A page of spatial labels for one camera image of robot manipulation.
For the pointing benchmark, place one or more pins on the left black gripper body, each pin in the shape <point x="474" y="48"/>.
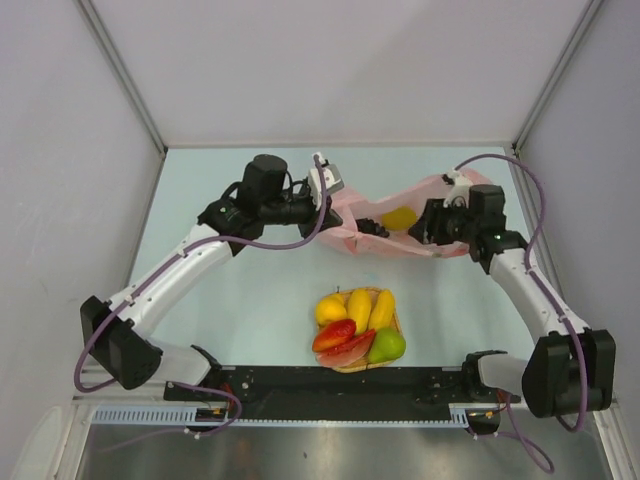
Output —
<point x="291" y="209"/>

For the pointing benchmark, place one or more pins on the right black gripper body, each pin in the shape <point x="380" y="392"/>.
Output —
<point x="450" y="225"/>

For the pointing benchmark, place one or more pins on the pink plastic bag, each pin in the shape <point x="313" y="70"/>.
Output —
<point x="351" y="206"/>

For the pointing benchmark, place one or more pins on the fake yellow banana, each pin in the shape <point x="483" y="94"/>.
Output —
<point x="383" y="310"/>

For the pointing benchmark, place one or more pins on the yellow fake mango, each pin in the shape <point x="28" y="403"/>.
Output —
<point x="359" y="308"/>

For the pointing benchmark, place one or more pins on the yellow fake pear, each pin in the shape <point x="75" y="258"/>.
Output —
<point x="331" y="308"/>

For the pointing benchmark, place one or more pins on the fake green pear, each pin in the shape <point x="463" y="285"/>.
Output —
<point x="388" y="345"/>

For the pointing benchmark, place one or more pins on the red-orange fake mango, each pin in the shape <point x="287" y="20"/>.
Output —
<point x="334" y="334"/>

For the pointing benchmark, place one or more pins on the fake watermelon slice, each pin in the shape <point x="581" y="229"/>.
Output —
<point x="347" y="353"/>

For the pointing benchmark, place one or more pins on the woven bamboo tray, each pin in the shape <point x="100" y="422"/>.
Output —
<point x="363" y="363"/>

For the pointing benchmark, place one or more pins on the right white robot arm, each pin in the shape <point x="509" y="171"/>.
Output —
<point x="571" y="369"/>

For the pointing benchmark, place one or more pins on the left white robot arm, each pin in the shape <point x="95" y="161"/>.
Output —
<point x="117" y="332"/>

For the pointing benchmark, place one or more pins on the fake black grapes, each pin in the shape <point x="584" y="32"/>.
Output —
<point x="369" y="226"/>

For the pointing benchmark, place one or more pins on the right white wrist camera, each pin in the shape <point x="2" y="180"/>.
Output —
<point x="459" y="187"/>

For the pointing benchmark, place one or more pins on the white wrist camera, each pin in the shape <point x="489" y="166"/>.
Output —
<point x="459" y="187"/>
<point x="324" y="179"/>

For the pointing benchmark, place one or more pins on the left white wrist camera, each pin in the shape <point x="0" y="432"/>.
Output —
<point x="324" y="179"/>

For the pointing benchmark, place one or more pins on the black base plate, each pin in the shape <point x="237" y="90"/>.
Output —
<point x="389" y="394"/>

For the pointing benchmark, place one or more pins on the blue-white cable duct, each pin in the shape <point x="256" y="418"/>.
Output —
<point x="182" y="416"/>

